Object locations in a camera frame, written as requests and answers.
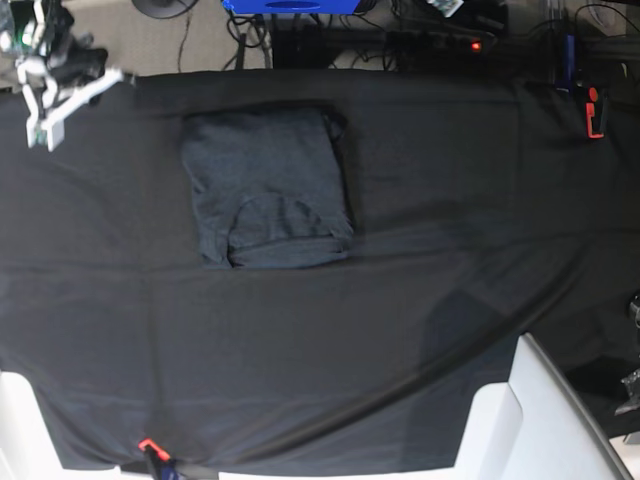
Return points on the white foam block right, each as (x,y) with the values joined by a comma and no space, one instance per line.
(534,426)

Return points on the round black floor grommet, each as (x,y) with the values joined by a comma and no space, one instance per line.
(163,9)

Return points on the blue box on stand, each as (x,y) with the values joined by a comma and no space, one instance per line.
(250,7)

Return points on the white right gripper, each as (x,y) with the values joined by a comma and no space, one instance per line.
(54,94)

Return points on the white power strip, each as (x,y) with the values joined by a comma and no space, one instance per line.
(440,41)

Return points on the blue clamp with black handle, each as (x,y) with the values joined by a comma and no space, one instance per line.
(566,69)

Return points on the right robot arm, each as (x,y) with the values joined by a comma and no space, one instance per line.
(44,29)

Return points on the red and black clamp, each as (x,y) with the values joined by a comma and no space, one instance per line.
(596,112)

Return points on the white foam block left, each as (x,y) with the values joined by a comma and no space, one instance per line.
(27,451)

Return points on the black table cloth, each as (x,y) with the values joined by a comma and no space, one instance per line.
(481,210)

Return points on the dark blue-grey T-shirt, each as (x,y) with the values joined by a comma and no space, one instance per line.
(267,187)

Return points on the white foam block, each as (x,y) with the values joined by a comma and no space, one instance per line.
(27,451)
(534,426)

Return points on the black table stand column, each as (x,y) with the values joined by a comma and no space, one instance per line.
(296,42)

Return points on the blue clamp at front edge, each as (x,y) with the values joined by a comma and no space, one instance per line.
(160,464)

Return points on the black metal bracket right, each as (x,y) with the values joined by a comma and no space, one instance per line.
(631,386)

